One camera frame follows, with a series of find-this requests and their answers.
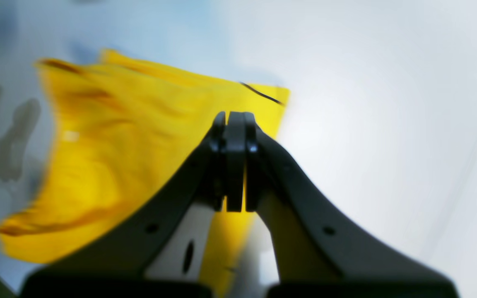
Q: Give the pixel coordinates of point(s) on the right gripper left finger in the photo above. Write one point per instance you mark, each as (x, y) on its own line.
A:
(156, 252)

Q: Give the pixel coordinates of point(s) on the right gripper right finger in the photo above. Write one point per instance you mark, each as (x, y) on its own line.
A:
(320, 252)

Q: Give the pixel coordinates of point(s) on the orange t-shirt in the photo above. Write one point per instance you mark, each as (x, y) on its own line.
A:
(123, 126)

